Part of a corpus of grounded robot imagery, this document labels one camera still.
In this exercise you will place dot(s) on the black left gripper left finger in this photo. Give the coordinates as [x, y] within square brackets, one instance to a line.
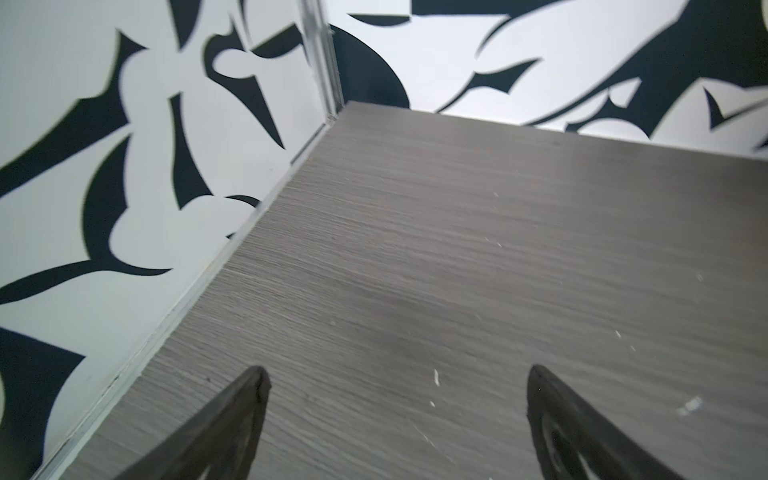
[218, 442]

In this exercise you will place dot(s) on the aluminium cage frame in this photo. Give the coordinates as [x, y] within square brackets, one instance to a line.
[318, 42]

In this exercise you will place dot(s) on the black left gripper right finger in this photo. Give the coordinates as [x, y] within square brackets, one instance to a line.
[573, 440]

